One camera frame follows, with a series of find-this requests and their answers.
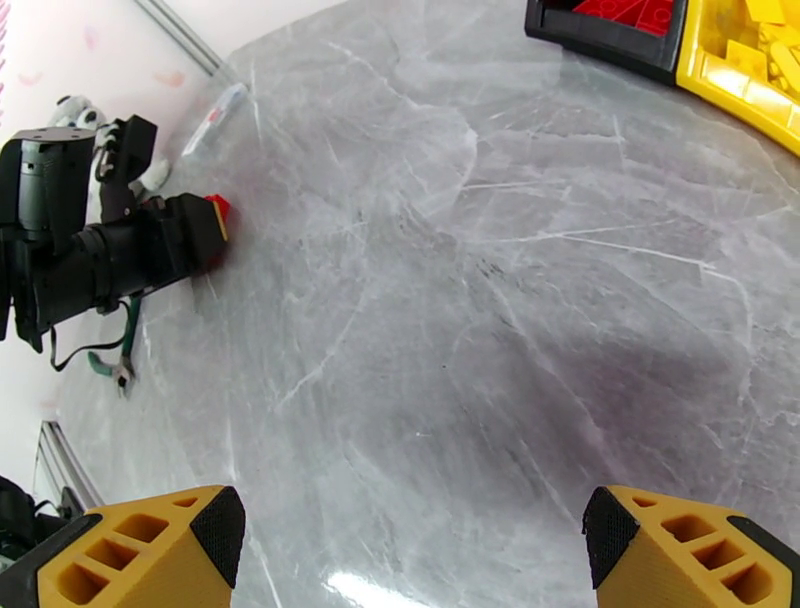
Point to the black plastic bin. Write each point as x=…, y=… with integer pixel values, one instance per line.
x=600, y=44

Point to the aluminium frame post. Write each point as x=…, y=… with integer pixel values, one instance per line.
x=182, y=31

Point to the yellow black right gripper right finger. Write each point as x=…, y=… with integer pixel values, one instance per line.
x=675, y=562

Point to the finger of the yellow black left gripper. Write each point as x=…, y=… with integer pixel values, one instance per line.
x=200, y=234

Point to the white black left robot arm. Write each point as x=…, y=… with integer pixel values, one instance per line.
x=15, y=512

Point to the yellow lego brick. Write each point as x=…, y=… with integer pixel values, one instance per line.
x=747, y=59
x=786, y=62
x=769, y=11

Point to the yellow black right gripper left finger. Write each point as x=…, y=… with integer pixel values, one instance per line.
x=137, y=562

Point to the red lego brick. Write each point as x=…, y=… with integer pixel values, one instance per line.
x=222, y=203
x=653, y=15
x=603, y=7

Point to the grey white plush dog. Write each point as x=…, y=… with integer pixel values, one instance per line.
x=81, y=112

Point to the yellow plastic bin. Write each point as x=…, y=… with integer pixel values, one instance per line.
x=719, y=94

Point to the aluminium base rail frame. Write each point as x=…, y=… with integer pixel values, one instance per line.
x=69, y=465

